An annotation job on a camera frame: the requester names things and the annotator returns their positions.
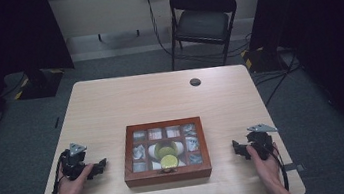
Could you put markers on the person's left hand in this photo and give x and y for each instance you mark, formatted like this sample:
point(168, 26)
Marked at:
point(71, 187)

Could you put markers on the black folding chair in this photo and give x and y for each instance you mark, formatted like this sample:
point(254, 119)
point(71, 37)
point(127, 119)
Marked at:
point(201, 26)

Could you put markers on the dark curtain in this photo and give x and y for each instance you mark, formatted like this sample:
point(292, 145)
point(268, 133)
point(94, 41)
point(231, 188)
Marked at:
point(4, 65)
point(319, 30)

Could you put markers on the round table grommet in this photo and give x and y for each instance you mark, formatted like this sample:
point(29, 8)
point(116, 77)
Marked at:
point(195, 82)

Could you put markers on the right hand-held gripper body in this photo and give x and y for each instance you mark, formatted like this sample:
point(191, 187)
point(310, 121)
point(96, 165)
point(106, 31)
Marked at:
point(260, 140)

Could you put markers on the wooden box with glass lid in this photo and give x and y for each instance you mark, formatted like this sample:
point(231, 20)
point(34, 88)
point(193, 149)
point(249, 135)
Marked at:
point(165, 151)

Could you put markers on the black yellow-striped stand base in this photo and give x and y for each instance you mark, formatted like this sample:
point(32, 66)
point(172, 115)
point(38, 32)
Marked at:
point(261, 60)

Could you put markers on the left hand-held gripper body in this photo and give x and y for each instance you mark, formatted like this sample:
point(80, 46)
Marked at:
point(71, 162)

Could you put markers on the person's right hand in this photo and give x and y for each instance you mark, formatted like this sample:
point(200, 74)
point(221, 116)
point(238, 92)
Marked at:
point(265, 165)

